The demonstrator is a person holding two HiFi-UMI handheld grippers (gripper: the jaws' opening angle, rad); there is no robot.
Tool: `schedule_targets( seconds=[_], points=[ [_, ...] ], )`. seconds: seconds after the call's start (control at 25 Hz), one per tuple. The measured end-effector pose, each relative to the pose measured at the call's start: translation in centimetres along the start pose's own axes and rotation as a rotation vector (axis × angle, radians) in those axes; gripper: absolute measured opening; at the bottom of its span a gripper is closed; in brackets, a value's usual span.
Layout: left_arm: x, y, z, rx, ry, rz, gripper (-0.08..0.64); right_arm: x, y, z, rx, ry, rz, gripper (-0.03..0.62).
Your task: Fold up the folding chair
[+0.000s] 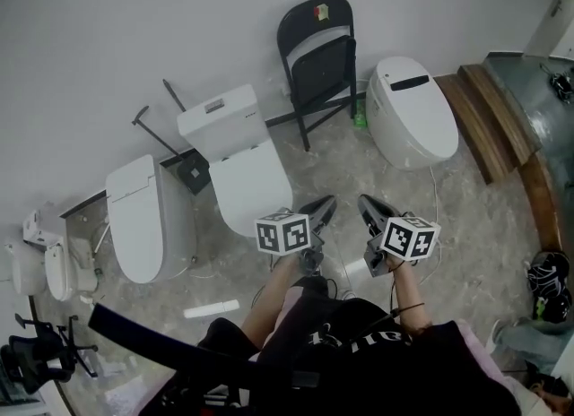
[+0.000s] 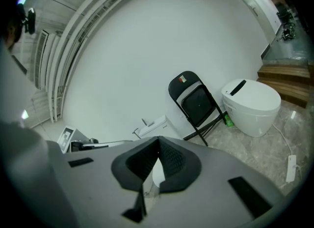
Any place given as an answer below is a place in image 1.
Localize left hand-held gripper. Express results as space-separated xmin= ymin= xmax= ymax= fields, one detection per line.
xmin=255 ymin=195 xmax=339 ymax=276

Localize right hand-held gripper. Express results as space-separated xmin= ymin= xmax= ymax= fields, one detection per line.
xmin=357 ymin=194 xmax=442 ymax=279

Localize black folding chair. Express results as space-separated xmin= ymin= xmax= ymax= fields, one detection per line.
xmin=276 ymin=0 xmax=359 ymax=152

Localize person's left forearm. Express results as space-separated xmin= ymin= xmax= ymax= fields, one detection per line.
xmin=239 ymin=255 xmax=302 ymax=355

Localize person's right forearm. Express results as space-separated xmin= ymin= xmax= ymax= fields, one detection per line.
xmin=385 ymin=256 xmax=434 ymax=335

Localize black office chair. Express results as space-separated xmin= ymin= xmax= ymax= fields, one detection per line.
xmin=0 ymin=313 xmax=99 ymax=395

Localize white toilet with square tank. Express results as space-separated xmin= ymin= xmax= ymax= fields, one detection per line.
xmin=176 ymin=83 xmax=294 ymax=238

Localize oval white toilet black strip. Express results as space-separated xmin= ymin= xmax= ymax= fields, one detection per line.
xmin=365 ymin=56 xmax=460 ymax=171

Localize green packet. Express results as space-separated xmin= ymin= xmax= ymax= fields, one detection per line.
xmin=352 ymin=99 xmax=370 ymax=128

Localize wooden steps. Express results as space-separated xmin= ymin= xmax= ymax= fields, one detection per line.
xmin=433 ymin=63 xmax=544 ymax=186

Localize person's black shirt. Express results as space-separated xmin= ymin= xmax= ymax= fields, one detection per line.
xmin=196 ymin=275 xmax=512 ymax=416

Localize wood-edged raised platform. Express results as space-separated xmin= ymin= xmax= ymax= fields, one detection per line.
xmin=483 ymin=53 xmax=574 ymax=254

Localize long white smart toilet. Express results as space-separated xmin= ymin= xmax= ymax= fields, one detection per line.
xmin=105 ymin=153 xmax=198 ymax=284

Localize black broom stick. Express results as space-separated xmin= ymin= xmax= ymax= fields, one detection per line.
xmin=161 ymin=78 xmax=187 ymax=113

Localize black curved bar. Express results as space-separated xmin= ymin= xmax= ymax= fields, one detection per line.
xmin=88 ymin=301 xmax=322 ymax=391

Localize white stick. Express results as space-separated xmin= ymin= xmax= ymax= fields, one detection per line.
xmin=91 ymin=221 xmax=113 ymax=256

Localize white door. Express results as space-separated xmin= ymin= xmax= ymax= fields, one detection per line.
xmin=524 ymin=0 xmax=574 ymax=62

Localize small white toilet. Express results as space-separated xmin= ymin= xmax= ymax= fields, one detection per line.
xmin=22 ymin=210 xmax=100 ymax=302

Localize white rounded toilet lid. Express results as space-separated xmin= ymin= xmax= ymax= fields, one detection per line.
xmin=4 ymin=238 xmax=48 ymax=297

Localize white power cable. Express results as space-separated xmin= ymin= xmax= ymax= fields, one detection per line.
xmin=416 ymin=243 xmax=445 ymax=283
xmin=428 ymin=165 xmax=442 ymax=226

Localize black backpack with white cords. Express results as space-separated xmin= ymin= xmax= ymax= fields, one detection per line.
xmin=526 ymin=250 xmax=573 ymax=324

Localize pile of black cables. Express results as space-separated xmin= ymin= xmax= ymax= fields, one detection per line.
xmin=540 ymin=63 xmax=574 ymax=104

